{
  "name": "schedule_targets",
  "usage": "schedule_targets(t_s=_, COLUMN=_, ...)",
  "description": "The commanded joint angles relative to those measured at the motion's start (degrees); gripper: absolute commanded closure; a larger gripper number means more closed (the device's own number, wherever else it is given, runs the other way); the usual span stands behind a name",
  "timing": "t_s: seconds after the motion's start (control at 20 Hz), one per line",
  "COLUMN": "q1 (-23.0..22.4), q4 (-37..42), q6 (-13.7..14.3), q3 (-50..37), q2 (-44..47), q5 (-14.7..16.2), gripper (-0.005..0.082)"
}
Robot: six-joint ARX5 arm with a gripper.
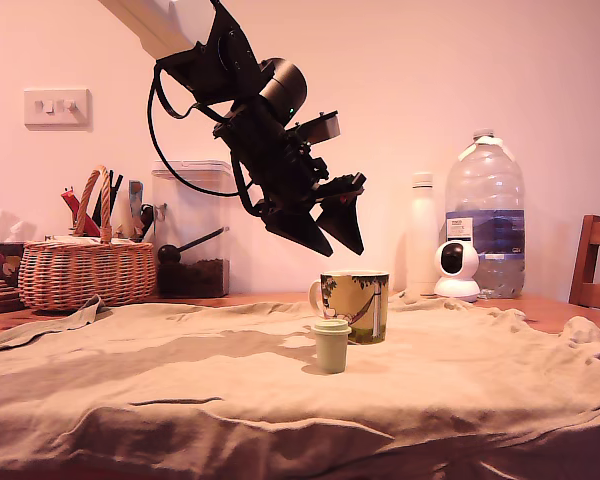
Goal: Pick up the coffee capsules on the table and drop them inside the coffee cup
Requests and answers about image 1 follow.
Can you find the green coffee capsule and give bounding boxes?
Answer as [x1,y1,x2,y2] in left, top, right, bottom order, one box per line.
[312,320,353,375]

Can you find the cartoon print coffee mug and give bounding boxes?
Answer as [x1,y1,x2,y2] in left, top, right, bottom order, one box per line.
[308,270,391,347]

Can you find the clear coffee bean container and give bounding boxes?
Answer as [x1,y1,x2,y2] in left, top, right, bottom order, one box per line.
[150,159,231,299]

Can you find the black coffee scoop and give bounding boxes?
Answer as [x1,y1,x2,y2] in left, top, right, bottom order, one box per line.
[157,227,230,265]

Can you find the white insulated bottle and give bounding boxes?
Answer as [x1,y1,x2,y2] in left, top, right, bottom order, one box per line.
[405,172,440,297]

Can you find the black scissors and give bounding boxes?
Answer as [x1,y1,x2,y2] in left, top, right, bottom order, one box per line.
[138,203,158,244]

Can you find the large clear water bottle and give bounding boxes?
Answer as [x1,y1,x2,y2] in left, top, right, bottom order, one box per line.
[444,128,526,301]

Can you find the blue kitchen tool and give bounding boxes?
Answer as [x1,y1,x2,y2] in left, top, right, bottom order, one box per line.
[127,180,146,236]

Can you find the black kitchen tool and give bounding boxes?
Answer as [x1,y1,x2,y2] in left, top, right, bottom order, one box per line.
[91,170,125,229]

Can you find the beige cloth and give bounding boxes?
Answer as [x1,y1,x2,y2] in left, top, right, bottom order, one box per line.
[0,289,600,480]

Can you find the white paper sheet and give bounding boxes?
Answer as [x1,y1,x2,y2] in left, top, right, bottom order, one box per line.
[44,233,136,247]

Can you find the red kitchen tool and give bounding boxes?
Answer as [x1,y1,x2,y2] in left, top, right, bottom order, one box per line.
[61,187,103,239]

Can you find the wooden chair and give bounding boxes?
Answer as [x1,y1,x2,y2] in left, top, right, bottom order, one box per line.
[568,215,600,313]

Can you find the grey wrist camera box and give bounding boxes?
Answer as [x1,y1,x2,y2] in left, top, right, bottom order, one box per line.
[283,110,342,150]

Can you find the short black cable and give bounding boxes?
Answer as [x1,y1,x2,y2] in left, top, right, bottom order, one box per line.
[157,69,231,122]

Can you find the small white round camera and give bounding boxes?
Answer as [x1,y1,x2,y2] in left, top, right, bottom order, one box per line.
[432,240,482,304]

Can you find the long black cable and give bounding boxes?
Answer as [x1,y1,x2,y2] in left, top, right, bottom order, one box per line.
[146,63,262,218]

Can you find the wicker basket with handle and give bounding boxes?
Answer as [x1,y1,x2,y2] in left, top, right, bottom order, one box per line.
[17,164,158,312]

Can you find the white light switch plate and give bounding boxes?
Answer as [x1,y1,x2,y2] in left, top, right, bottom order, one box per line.
[23,88,93,132]

